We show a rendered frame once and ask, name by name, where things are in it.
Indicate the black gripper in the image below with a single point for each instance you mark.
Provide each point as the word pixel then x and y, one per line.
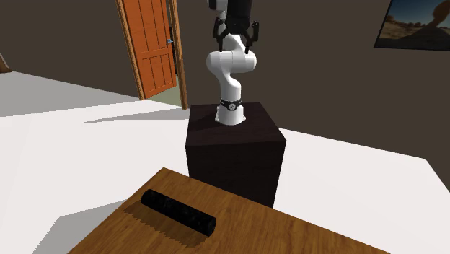
pixel 238 16

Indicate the black cylinder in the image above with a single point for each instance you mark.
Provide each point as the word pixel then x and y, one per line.
pixel 179 212

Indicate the dark robot stand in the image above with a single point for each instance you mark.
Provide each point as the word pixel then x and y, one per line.
pixel 232 158

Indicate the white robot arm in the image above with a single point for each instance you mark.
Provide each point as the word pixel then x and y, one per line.
pixel 230 64

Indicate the landscape wall picture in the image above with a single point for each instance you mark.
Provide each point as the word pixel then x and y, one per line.
pixel 415 24

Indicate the wooden table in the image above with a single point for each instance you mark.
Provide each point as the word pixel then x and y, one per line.
pixel 260 232

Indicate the orange wooden door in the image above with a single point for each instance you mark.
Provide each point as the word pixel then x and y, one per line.
pixel 151 45

